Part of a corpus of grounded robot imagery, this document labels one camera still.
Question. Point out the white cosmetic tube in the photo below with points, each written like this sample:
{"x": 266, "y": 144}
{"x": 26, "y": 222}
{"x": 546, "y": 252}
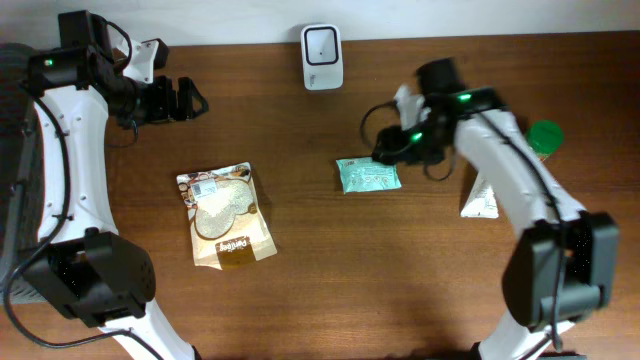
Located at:
{"x": 481, "y": 202}

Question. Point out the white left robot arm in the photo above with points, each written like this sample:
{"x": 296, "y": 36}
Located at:
{"x": 61, "y": 241}

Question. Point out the green lid jar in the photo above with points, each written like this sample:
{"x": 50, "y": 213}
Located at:
{"x": 544, "y": 138}

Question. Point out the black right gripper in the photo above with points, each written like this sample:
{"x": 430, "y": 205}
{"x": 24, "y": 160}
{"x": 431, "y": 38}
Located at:
{"x": 396, "y": 147}

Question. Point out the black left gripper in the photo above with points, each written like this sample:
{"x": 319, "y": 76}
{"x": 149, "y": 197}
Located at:
{"x": 165, "y": 110}

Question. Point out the teal wipes packet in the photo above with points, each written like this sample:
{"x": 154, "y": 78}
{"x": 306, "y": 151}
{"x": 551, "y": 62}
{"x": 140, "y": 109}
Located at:
{"x": 365, "y": 175}

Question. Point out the white barcode scanner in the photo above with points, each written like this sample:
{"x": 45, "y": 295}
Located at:
{"x": 322, "y": 57}

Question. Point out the beige snack bag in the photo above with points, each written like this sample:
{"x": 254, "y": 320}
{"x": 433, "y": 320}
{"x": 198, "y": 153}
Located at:
{"x": 226, "y": 225}

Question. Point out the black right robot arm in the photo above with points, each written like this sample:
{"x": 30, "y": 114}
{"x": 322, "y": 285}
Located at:
{"x": 563, "y": 266}

